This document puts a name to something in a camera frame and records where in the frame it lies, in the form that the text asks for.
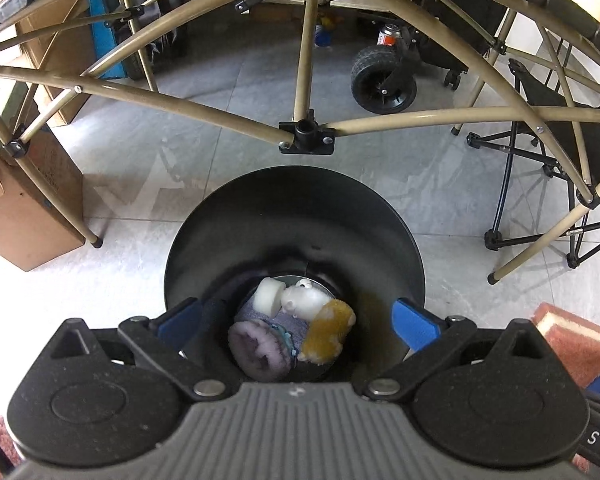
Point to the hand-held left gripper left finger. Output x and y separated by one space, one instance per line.
180 320

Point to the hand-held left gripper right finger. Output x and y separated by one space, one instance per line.
415 327

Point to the pink and yellow sponge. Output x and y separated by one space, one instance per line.
575 345

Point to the purple fuzzy sock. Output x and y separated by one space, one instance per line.
255 355

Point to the white and yellow plush toy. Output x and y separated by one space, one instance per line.
327 335

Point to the black round bin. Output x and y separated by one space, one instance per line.
290 210

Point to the cardboard box with green liner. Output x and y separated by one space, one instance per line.
30 210

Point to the black wagon with beige liner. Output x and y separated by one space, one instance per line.
380 82

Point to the black folding chair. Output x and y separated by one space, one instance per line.
555 90

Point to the tan slatted folding table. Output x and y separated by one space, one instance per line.
305 60

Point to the pale cardboard box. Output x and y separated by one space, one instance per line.
55 60

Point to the red can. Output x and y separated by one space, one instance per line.
388 36

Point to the blue flat box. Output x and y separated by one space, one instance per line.
105 35

